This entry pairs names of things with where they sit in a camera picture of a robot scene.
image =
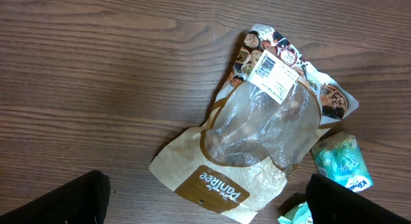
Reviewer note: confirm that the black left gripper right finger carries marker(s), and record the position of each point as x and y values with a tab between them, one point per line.
331	203

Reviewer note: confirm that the beige brown bread bag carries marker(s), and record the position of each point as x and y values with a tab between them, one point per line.
274	106

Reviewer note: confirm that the teal tissue pack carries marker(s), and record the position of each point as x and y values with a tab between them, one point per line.
340	159

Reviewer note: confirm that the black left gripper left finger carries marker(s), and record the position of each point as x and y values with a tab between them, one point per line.
82	200

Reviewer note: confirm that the large teal wipes pack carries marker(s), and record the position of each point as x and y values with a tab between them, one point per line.
300	214

